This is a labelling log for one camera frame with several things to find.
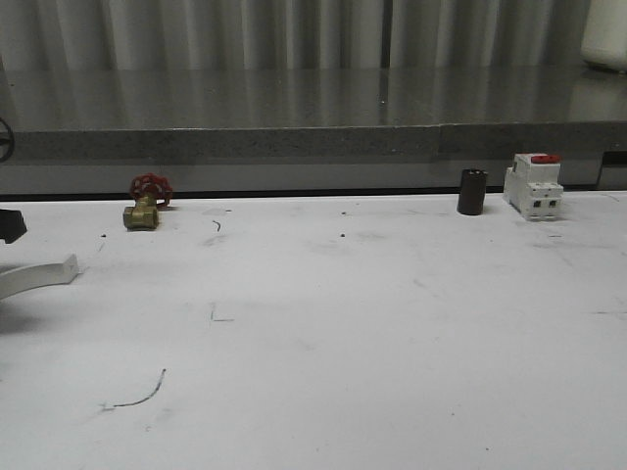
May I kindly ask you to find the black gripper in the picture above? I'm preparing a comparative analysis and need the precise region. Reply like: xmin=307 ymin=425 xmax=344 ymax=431
xmin=0 ymin=210 xmax=26 ymax=244

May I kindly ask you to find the white half pipe clamp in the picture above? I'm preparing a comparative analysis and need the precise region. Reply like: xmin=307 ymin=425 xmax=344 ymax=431
xmin=1 ymin=254 xmax=79 ymax=300

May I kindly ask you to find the grey stone counter ledge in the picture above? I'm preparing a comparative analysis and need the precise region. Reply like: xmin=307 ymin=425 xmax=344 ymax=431
xmin=1 ymin=66 xmax=626 ymax=165

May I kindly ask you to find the brass valve red handwheel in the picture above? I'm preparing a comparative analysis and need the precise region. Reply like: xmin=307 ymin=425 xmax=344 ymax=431
xmin=122 ymin=173 xmax=173 ymax=231

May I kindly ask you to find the dark brown pipe coupling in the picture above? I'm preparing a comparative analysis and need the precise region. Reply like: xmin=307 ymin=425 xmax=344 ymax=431
xmin=457 ymin=168 xmax=488 ymax=215

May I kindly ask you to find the white container on counter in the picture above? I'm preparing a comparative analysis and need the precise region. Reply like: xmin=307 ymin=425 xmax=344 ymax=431
xmin=581 ymin=0 xmax=627 ymax=72

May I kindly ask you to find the black cable loop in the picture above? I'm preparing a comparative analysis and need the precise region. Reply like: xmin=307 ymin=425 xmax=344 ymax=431
xmin=0 ymin=117 xmax=16 ymax=163

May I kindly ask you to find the white circuit breaker red switch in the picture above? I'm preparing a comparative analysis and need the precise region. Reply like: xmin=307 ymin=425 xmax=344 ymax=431
xmin=504 ymin=153 xmax=563 ymax=220

